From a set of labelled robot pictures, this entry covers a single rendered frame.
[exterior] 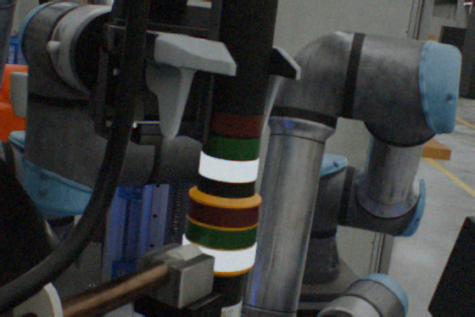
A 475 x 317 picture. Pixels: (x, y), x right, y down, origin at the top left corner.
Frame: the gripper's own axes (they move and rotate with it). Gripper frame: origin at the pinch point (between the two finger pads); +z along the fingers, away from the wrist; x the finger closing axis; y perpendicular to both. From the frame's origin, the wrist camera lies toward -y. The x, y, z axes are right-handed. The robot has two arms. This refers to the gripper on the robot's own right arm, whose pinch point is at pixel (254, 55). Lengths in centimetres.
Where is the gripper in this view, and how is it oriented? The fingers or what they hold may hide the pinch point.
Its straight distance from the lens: 35.6
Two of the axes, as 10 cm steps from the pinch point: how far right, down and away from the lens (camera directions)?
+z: 5.7, 2.1, -8.0
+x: -8.1, 0.0, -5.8
